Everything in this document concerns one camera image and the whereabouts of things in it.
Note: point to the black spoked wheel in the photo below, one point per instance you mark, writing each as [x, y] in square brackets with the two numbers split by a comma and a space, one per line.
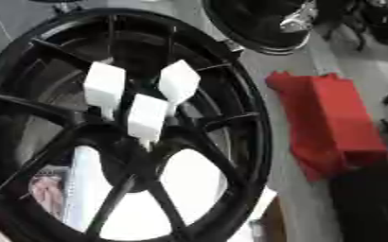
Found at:
[247, 132]

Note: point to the black round wheel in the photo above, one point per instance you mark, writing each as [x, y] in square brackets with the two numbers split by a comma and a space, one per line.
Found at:
[247, 22]

